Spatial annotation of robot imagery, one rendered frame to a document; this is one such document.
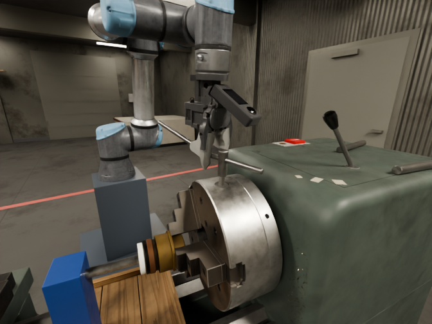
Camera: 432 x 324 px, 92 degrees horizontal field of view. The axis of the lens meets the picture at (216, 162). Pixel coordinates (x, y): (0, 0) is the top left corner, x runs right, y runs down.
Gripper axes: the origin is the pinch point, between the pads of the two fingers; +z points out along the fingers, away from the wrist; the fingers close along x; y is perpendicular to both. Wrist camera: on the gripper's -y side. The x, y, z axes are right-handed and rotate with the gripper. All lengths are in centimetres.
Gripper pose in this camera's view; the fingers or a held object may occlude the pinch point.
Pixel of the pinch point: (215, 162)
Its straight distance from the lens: 51.3
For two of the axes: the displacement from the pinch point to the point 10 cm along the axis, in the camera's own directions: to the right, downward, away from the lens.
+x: -6.4, 2.7, -7.2
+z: -0.4, 9.2, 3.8
